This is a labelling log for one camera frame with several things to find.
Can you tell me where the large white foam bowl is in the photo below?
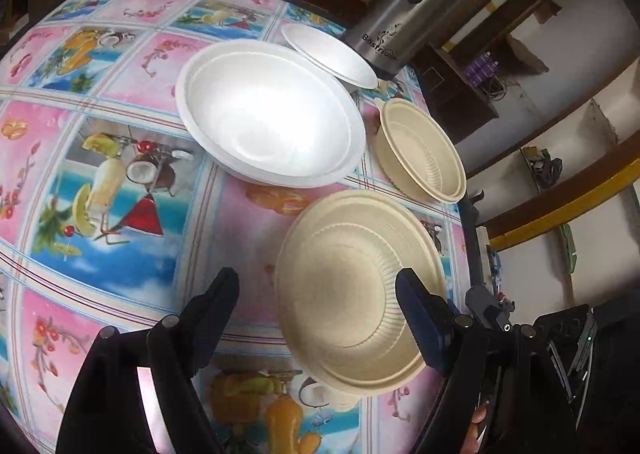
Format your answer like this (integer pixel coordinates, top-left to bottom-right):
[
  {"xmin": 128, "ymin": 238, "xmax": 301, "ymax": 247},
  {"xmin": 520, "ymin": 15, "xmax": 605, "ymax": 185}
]
[{"xmin": 175, "ymin": 39, "xmax": 367, "ymax": 187}]

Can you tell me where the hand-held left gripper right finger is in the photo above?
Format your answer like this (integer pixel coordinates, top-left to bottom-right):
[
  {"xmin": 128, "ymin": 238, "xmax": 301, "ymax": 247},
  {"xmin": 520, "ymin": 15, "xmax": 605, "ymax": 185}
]
[{"xmin": 395, "ymin": 270, "xmax": 568, "ymax": 454}]

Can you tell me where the small beige bowl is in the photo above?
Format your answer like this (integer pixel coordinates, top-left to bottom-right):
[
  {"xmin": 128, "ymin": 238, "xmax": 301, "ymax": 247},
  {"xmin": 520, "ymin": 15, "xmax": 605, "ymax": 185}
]
[{"xmin": 374, "ymin": 98, "xmax": 468, "ymax": 205}]

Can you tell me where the printed fruit tablecloth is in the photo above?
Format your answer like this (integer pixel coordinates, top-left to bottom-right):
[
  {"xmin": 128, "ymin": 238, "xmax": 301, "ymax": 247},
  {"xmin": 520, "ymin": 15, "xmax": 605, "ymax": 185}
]
[{"xmin": 0, "ymin": 0, "xmax": 473, "ymax": 454}]

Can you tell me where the large beige bowl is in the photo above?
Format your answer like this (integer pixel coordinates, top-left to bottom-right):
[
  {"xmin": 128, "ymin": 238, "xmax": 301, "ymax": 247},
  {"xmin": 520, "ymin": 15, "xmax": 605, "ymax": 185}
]
[{"xmin": 274, "ymin": 189, "xmax": 448, "ymax": 397}]

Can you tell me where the small white foam bowl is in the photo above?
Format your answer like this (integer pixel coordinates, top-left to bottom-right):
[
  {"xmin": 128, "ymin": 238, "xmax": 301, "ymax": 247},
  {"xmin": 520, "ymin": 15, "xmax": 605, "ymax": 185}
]
[{"xmin": 280, "ymin": 23, "xmax": 379, "ymax": 90}]

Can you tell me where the stainless steel thermos jug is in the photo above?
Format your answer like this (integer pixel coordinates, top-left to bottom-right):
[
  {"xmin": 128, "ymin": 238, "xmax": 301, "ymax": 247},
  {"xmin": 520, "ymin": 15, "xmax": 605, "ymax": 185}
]
[{"xmin": 341, "ymin": 0, "xmax": 493, "ymax": 81}]

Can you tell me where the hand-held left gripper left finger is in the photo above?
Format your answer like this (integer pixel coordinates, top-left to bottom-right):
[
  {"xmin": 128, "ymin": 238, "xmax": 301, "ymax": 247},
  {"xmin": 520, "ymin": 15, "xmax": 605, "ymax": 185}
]
[{"xmin": 57, "ymin": 267, "xmax": 241, "ymax": 454}]

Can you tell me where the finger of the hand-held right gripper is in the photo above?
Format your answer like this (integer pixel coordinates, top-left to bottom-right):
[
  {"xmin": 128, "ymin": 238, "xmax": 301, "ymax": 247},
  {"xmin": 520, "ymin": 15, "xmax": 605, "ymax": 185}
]
[{"xmin": 465, "ymin": 284, "xmax": 518, "ymax": 335}]

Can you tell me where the purple packet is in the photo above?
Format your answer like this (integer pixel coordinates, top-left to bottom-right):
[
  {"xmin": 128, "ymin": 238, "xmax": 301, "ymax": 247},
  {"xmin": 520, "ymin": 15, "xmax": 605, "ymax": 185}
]
[{"xmin": 462, "ymin": 52, "xmax": 501, "ymax": 88}]

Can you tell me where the person's right hand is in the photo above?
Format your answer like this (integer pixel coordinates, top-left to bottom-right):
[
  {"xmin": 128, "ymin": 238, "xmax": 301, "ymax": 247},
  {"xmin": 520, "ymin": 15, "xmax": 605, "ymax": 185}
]
[{"xmin": 459, "ymin": 408, "xmax": 490, "ymax": 454}]

